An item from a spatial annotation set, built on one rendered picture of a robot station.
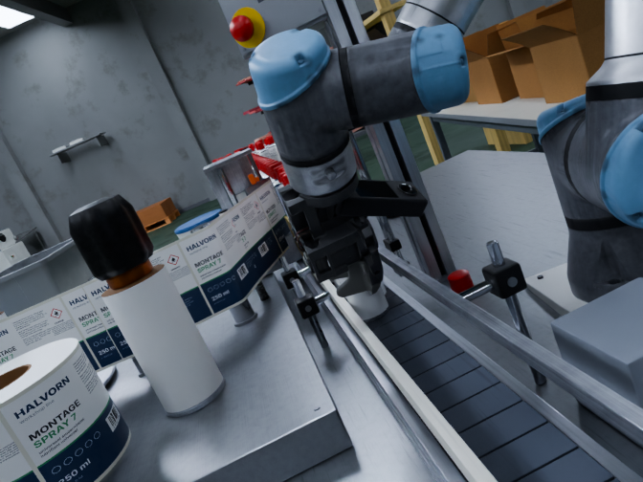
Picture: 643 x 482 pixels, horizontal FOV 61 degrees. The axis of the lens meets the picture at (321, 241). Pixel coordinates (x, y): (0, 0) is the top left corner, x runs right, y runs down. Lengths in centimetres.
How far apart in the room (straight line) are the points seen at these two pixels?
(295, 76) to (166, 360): 42
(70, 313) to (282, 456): 49
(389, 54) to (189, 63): 1228
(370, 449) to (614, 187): 35
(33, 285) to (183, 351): 203
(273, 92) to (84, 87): 1285
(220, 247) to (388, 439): 47
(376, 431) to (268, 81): 39
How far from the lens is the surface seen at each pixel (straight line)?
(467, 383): 58
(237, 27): 90
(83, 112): 1336
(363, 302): 76
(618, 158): 51
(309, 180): 56
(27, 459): 73
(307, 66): 50
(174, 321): 74
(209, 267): 96
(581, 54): 227
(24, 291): 276
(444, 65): 51
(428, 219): 91
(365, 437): 65
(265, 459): 63
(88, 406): 75
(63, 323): 100
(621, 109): 53
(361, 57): 51
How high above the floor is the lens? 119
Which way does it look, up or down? 14 degrees down
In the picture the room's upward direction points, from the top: 24 degrees counter-clockwise
